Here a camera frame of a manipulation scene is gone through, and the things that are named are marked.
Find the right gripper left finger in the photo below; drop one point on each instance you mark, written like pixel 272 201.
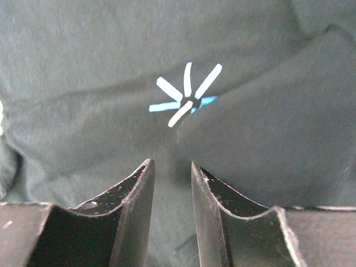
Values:
pixel 111 229

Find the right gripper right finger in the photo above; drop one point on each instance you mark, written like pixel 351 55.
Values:
pixel 233 230

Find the black t shirt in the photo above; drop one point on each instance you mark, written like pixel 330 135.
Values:
pixel 259 93

